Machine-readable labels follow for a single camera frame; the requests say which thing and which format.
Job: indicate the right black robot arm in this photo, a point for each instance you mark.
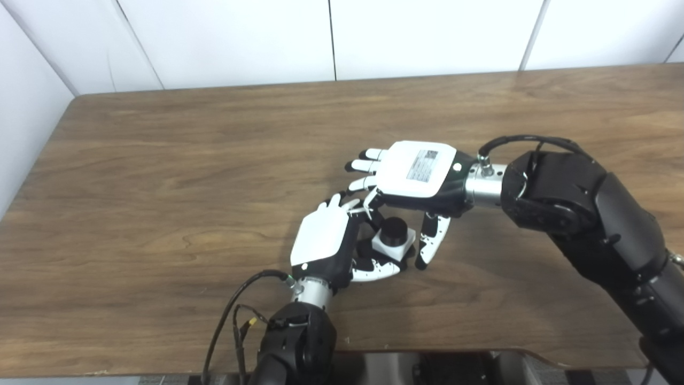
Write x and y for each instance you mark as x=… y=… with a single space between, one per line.
x=588 y=214

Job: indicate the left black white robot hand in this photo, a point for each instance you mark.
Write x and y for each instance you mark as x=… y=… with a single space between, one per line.
x=320 y=235

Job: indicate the white square piece with hole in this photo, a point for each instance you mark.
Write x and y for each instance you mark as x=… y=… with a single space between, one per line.
x=387 y=250

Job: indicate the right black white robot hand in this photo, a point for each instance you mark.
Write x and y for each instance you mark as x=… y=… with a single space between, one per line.
x=406 y=171

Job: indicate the black peg with square base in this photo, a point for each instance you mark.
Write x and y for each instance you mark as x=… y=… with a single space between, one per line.
x=394 y=231

